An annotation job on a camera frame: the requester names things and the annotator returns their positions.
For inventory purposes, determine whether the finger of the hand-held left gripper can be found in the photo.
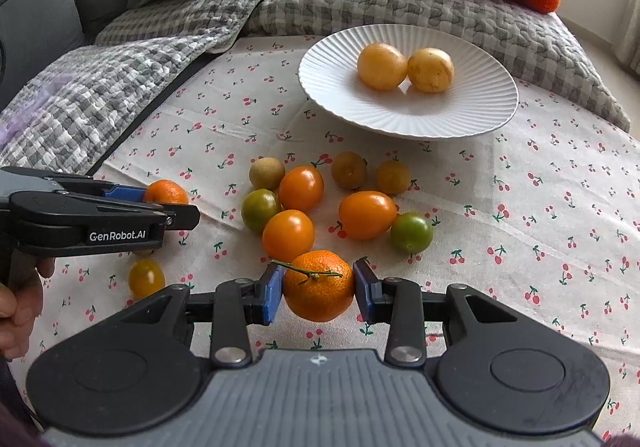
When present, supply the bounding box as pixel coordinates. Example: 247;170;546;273
10;191;202;234
52;178;151;204

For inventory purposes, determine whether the cherry print cloth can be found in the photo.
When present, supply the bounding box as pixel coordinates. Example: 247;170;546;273
10;34;640;443

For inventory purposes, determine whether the mandarin with green stem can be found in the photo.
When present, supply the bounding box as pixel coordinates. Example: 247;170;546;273
282;250;356;323

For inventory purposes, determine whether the white ribbed plate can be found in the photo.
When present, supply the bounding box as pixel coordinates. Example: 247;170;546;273
298;25;519;140

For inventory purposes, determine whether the round orange tomato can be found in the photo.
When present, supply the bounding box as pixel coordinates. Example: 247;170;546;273
278;166;325;213
262;210;316;264

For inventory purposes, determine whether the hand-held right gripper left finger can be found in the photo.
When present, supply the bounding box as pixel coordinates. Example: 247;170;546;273
117;261;286;369

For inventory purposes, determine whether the grey sofa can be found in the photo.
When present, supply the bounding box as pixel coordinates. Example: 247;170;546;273
0;0;166;108

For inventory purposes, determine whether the pale brown longan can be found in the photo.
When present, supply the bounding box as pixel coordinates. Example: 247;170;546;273
249;156;286;191

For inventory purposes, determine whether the small yellow tomato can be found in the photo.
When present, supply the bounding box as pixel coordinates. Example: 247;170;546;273
128;258;166;300

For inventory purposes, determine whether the stemless mandarin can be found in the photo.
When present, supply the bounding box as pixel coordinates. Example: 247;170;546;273
142;180;190;206

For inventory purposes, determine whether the large yellow round fruit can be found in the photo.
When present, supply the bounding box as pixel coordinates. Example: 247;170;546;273
357;42;409;91
406;48;455;93

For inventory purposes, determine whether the brownish kumquat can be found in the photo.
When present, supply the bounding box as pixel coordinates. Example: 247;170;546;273
331;151;368;190
376;160;412;196

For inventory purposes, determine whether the person's left hand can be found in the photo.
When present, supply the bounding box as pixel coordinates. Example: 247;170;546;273
0;258;56;361

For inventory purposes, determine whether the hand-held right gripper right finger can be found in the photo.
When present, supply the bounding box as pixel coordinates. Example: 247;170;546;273
351;259;520;368

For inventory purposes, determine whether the grey checked sofa cover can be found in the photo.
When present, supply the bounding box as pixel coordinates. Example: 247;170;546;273
0;0;271;175

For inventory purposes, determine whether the thick grey checked quilt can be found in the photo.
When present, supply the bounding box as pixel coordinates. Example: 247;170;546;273
240;0;632;133

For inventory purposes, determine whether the green tomato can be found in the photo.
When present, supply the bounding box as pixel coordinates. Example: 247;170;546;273
390;212;434;254
241;188;282;234

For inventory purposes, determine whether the oblong orange tomato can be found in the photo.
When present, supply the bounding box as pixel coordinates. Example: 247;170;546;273
338;190;398;241

